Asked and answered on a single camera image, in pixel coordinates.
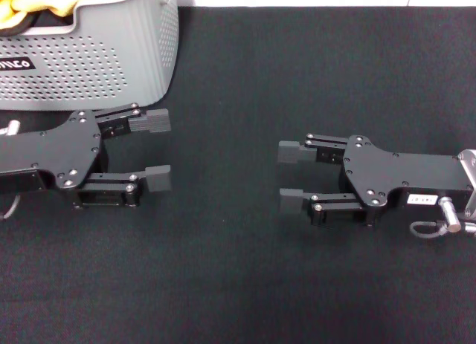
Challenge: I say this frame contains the grey right gripper cable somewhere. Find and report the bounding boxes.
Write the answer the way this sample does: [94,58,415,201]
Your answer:
[408,219,476,240]

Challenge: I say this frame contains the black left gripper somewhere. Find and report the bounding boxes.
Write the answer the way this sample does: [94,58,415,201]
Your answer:
[0,103,173,210]

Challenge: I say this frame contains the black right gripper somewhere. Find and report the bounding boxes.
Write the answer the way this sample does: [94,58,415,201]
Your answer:
[277,133,474,228]

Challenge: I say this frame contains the silver cable connector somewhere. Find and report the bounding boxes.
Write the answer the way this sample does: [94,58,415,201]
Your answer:
[438,195,463,233]
[0,120,20,137]

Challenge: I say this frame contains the silver left cable connector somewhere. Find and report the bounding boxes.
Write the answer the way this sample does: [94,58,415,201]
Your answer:
[0,120,20,137]

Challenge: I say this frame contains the silver right cable connector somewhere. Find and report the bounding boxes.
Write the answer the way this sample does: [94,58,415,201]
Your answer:
[438,195,463,233]

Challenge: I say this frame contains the black tablecloth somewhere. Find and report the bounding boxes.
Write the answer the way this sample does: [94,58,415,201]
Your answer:
[0,5,476,344]

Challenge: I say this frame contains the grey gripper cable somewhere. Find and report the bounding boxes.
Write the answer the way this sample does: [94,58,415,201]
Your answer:
[0,194,20,221]
[408,219,476,240]

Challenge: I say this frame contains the grey left gripper cable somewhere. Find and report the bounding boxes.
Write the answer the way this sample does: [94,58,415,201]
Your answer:
[0,194,20,221]

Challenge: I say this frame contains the grey perforated storage box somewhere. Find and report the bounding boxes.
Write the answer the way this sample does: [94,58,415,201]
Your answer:
[0,0,181,113]

